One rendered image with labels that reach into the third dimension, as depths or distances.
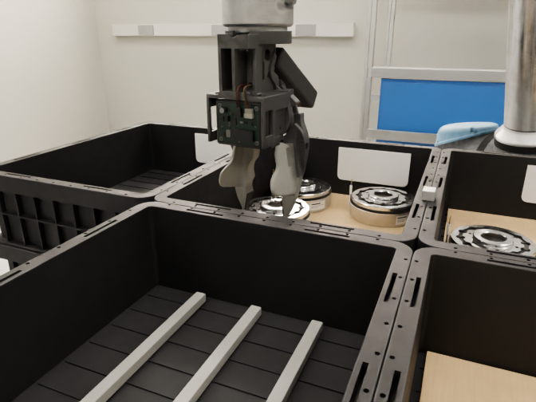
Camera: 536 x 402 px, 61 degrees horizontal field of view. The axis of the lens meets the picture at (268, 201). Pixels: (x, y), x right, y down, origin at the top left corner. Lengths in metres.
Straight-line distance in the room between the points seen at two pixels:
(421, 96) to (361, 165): 1.70
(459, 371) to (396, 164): 0.44
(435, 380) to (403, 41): 3.04
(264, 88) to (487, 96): 2.06
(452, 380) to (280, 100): 0.31
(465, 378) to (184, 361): 0.25
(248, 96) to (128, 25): 3.76
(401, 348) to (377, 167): 0.55
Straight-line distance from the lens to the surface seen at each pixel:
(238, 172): 0.56
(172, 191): 0.56
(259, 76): 0.48
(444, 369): 0.46
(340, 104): 3.48
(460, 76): 2.49
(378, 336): 0.31
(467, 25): 3.35
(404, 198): 0.76
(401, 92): 2.52
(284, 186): 0.52
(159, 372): 0.44
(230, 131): 0.48
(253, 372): 0.43
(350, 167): 0.83
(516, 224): 0.81
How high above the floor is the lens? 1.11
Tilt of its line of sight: 20 degrees down
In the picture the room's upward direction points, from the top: straight up
